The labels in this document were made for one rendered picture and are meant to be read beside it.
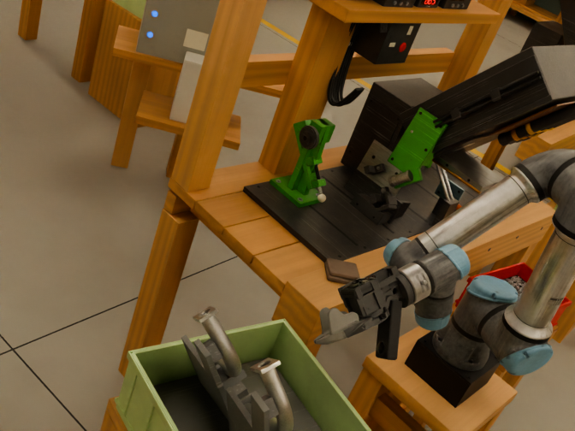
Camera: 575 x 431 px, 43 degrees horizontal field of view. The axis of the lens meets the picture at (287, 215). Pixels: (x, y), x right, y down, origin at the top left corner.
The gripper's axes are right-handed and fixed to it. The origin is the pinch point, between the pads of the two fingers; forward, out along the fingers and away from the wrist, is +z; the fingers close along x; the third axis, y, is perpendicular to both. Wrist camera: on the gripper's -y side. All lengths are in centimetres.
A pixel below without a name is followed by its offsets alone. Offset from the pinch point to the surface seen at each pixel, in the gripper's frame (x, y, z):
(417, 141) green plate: -77, 24, -90
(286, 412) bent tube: 1.3, -7.7, 12.1
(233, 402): -13.1, -5.6, 16.7
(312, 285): -62, -1, -29
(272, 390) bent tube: 1.4, -2.9, 12.9
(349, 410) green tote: -21.1, -21.9, -8.6
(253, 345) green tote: -43.3, -4.5, -0.8
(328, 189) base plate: -101, 19, -65
